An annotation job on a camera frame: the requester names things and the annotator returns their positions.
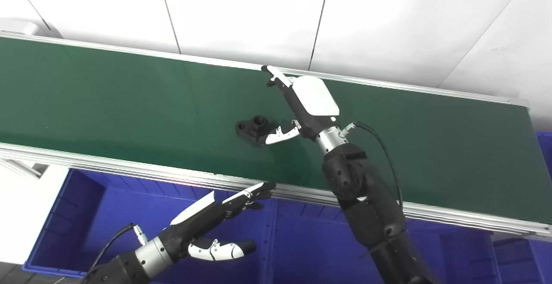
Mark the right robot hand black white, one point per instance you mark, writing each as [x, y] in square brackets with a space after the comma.
[312, 100]

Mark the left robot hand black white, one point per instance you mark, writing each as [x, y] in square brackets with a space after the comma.
[194, 228]

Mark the black flanged metal part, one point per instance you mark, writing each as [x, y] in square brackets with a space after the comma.
[253, 127]

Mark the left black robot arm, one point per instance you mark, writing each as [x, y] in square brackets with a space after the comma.
[125, 266]

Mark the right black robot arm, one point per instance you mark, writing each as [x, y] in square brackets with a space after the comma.
[371, 206]

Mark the green conveyor belt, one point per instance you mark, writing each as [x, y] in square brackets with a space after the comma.
[129, 102]
[129, 169]

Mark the blue plastic bin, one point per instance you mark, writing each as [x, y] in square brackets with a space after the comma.
[108, 215]
[310, 249]
[526, 262]

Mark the white conveyor end housing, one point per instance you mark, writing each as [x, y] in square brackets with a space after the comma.
[26, 27]

